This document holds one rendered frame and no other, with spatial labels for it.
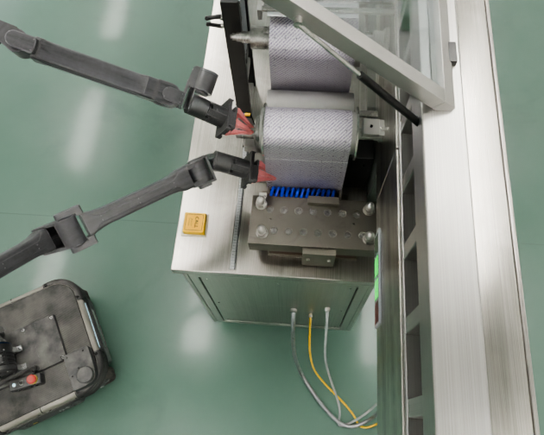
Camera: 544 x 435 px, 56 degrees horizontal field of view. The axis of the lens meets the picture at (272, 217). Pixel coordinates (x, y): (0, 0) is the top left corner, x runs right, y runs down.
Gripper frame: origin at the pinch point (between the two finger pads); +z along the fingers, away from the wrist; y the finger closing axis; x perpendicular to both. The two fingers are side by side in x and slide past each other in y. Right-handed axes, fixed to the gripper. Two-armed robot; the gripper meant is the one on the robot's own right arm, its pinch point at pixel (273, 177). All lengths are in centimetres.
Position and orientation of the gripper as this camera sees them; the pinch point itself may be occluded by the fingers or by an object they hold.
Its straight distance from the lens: 156.0
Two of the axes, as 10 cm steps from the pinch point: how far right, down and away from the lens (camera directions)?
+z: 8.9, 2.3, 3.9
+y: -0.7, 9.2, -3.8
